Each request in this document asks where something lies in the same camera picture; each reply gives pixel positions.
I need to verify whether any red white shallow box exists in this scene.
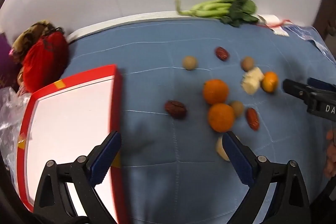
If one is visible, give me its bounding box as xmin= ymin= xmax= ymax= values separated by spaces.
xmin=17 ymin=65 xmax=129 ymax=223

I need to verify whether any red jujube top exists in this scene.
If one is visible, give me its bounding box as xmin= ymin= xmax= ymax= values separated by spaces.
xmin=215 ymin=47 xmax=230 ymax=61

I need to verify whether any green bok choy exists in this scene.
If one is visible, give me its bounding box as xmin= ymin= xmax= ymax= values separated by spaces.
xmin=174 ymin=0 xmax=259 ymax=27

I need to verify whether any dark red jujube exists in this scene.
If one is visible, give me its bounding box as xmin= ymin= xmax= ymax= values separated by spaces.
xmin=165 ymin=100 xmax=187 ymax=119

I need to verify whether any right hand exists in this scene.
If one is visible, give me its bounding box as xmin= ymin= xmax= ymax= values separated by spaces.
xmin=323 ymin=130 xmax=336 ymax=178

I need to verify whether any red drawstring pouch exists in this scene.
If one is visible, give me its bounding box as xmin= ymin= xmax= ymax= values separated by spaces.
xmin=23 ymin=30 xmax=70 ymax=93

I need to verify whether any blue printed plastic wrapper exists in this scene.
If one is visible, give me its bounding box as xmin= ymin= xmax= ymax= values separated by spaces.
xmin=284 ymin=24 xmax=335 ymax=64

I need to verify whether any large orange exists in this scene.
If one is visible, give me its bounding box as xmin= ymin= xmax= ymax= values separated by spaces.
xmin=207 ymin=103 xmax=235 ymax=133
xmin=202 ymin=79 xmax=230 ymax=105

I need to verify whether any small orange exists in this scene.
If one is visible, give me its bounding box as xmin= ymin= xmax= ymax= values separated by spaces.
xmin=261 ymin=71 xmax=278 ymax=93

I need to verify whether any white red paper packet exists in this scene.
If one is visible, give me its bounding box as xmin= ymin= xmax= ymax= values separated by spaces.
xmin=257 ymin=14 xmax=292 ymax=37

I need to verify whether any blue quilted mat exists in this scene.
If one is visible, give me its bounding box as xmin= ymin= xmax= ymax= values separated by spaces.
xmin=64 ymin=20 xmax=335 ymax=223

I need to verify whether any clear plastic bag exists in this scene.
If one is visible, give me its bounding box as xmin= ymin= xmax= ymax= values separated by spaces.
xmin=1 ymin=87 xmax=30 ymax=176

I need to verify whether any purple gift bag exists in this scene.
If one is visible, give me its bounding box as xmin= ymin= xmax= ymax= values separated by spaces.
xmin=0 ymin=33 xmax=18 ymax=88

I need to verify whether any pale ginger piece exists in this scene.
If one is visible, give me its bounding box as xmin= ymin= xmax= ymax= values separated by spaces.
xmin=216 ymin=135 xmax=230 ymax=162
xmin=241 ymin=67 xmax=264 ymax=95

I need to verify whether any floral brown cloth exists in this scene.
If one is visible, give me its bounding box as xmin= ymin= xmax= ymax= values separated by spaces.
xmin=9 ymin=20 xmax=64 ymax=63

